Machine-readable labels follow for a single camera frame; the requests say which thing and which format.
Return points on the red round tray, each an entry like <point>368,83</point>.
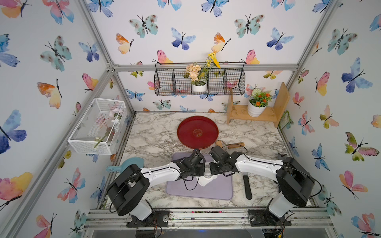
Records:
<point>197,132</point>

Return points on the wooden shelf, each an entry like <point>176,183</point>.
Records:
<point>269,114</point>

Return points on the lavender silicone mat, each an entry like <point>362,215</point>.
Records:
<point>219,188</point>

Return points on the black wire wall basket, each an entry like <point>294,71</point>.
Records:
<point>185,79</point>

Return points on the teal plastic scoop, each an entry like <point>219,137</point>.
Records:
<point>134,160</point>

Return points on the white pot with flowers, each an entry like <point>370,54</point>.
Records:
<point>199,74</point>

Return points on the white dough piece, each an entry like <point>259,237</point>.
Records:
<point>204,181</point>

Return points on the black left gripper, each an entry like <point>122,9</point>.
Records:
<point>202,167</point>

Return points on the white mesh wall basket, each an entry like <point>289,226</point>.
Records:
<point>91,125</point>

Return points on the orange flower plant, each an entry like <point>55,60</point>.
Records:
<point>259,98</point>

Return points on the black handled strainer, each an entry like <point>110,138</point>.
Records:
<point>248,192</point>

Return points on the white ribbed flower pot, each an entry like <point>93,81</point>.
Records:
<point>255,108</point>

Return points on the green paper packet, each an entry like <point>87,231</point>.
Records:
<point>286,121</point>

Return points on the pink artificial flower stem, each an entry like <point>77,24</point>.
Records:
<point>111,124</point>

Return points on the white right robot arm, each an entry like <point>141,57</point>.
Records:
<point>296,184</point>

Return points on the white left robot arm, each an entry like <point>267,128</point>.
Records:
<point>127,190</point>

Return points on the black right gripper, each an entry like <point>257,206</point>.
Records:
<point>212,170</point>

